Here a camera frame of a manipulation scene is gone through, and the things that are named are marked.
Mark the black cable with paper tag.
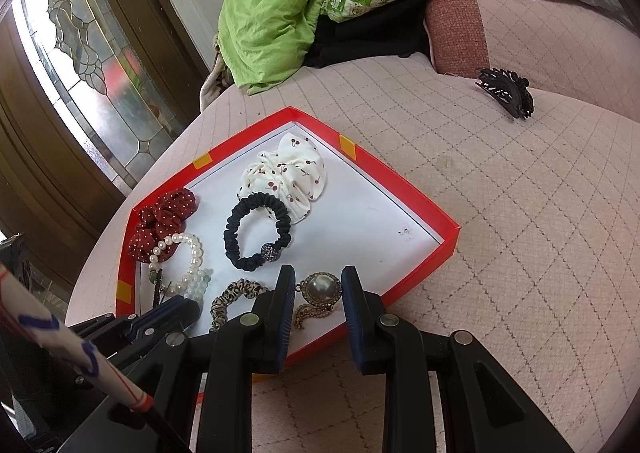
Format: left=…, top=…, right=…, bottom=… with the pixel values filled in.
left=0, top=260, right=193, bottom=453

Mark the black scrunchie with bead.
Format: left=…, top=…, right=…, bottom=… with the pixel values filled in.
left=224, top=192, right=292, bottom=271

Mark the pink quilted bed cover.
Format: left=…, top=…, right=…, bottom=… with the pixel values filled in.
left=65, top=55, right=640, bottom=453

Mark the black cloth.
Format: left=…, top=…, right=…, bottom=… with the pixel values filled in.
left=305, top=0, right=431, bottom=70

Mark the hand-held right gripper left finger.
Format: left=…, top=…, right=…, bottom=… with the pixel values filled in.
left=60, top=264, right=297, bottom=453

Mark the wooden door with glass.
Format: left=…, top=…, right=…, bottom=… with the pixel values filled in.
left=0, top=0, right=221, bottom=294

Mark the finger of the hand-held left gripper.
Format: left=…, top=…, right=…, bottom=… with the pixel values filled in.
left=85, top=300, right=201, bottom=361
left=67, top=295, right=186, bottom=341

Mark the white cherry print scrunchie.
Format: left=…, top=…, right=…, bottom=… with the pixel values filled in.
left=237, top=133, right=328, bottom=225

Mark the pink bolster cushion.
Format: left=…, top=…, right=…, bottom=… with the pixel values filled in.
left=424, top=0, right=640, bottom=134

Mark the red polka dot scrunchie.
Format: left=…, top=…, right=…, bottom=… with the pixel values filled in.
left=127, top=187, right=200, bottom=263

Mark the black hair claw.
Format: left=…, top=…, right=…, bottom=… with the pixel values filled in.
left=474, top=67, right=535, bottom=120

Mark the pale green bead bracelet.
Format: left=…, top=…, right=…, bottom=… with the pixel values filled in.
left=180, top=268, right=213, bottom=306

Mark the gold pearl brooch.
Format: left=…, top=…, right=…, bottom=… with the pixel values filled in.
left=292, top=272, right=346, bottom=330

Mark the green quilt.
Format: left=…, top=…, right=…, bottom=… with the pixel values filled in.
left=218, top=0, right=553, bottom=96

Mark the red cardboard box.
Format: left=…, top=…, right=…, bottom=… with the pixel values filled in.
left=115, top=106, right=460, bottom=406

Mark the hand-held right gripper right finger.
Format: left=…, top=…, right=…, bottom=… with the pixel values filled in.
left=341, top=265, right=573, bottom=453

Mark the leopard print scrunchie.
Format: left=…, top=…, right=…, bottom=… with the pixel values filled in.
left=209, top=279, right=268, bottom=333

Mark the white pearl bracelet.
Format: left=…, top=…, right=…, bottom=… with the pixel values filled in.
left=148, top=232, right=205, bottom=285

